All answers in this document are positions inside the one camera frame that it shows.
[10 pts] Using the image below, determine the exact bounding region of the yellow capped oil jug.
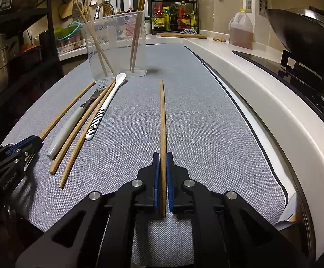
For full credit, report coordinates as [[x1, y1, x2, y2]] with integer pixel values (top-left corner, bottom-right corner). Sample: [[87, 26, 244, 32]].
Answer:
[[228, 8, 254, 50]]

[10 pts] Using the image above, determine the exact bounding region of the grey woven mat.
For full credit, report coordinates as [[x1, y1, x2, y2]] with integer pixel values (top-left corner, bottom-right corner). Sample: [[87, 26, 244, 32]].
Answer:
[[0, 43, 291, 268]]

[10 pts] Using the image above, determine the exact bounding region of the black glass gas stove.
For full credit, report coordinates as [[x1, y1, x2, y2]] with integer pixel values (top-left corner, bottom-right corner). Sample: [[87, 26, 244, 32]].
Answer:
[[232, 50, 324, 123]]

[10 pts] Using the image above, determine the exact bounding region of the clear plastic container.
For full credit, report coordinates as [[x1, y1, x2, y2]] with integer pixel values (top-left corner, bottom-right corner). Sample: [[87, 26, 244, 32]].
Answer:
[[83, 11, 147, 81]]

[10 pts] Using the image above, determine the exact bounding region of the steel kitchen faucet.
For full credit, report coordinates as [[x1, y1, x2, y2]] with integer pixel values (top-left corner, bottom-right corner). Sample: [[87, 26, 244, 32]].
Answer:
[[94, 1, 115, 20]]

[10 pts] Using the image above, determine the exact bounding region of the brown wooden chopstick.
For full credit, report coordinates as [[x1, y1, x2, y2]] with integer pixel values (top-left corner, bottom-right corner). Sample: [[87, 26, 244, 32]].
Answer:
[[49, 80, 116, 174], [88, 25, 115, 75], [75, 2, 108, 77], [132, 0, 149, 73], [40, 81, 96, 140], [159, 80, 168, 218], [130, 0, 146, 72], [59, 82, 115, 190]]

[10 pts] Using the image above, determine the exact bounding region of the white striped handle spoon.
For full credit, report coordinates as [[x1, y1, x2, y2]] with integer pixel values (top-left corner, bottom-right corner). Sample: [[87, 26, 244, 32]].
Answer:
[[85, 73, 127, 140]]

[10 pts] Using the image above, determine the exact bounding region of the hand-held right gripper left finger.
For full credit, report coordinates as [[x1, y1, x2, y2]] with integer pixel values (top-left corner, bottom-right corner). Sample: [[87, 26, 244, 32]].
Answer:
[[15, 151, 161, 268]]

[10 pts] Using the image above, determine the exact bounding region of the orange lidded black pot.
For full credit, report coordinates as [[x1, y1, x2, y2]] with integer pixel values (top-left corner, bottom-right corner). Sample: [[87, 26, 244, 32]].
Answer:
[[21, 43, 42, 62]]

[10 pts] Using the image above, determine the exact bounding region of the white handled steel fork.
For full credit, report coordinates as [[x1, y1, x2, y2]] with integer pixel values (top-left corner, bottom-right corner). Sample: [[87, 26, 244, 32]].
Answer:
[[47, 80, 109, 159]]

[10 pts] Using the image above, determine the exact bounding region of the row of sauce bottles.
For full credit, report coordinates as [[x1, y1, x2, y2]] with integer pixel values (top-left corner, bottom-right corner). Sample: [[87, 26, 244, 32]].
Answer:
[[152, 1, 198, 31]]

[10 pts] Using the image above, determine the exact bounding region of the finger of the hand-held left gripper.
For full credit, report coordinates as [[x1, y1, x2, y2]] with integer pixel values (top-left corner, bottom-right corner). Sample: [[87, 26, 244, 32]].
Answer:
[[11, 148, 38, 171], [0, 135, 43, 153]]

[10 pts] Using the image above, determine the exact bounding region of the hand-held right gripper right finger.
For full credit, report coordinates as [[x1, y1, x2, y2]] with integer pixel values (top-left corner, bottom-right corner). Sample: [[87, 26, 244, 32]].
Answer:
[[166, 151, 310, 268]]

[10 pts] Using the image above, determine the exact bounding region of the black storage rack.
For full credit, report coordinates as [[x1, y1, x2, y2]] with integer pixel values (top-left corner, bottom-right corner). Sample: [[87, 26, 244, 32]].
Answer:
[[0, 0, 65, 109]]

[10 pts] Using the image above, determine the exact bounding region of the black wok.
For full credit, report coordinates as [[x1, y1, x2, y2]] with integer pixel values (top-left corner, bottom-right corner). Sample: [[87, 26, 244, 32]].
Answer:
[[265, 8, 324, 78]]

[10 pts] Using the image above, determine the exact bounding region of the round wooden cutting board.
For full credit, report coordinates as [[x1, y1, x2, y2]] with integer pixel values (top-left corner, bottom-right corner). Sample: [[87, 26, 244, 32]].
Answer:
[[156, 32, 208, 39]]

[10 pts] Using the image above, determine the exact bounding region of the black cylinder container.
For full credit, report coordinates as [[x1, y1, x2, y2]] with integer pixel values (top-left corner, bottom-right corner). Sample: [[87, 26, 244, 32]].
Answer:
[[38, 31, 57, 62]]

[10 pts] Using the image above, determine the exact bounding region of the hanging wooden board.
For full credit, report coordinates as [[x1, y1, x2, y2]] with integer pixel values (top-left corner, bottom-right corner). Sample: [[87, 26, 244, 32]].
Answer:
[[59, 1, 74, 20]]

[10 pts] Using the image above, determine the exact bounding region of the blue colander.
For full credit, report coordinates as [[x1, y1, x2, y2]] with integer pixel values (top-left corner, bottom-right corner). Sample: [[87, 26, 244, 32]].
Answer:
[[65, 22, 82, 38]]

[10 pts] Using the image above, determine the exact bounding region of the black wire condiment rack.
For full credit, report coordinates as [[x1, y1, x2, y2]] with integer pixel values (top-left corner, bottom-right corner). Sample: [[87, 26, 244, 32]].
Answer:
[[151, 0, 199, 32]]

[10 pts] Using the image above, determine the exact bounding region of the black burner grate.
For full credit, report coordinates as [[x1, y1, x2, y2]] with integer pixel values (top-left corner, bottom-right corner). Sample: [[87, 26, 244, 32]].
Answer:
[[280, 50, 324, 95]]

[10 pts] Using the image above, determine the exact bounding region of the steel wok lid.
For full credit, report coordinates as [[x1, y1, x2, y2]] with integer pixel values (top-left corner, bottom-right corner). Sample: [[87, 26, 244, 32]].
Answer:
[[290, 6, 324, 31]]

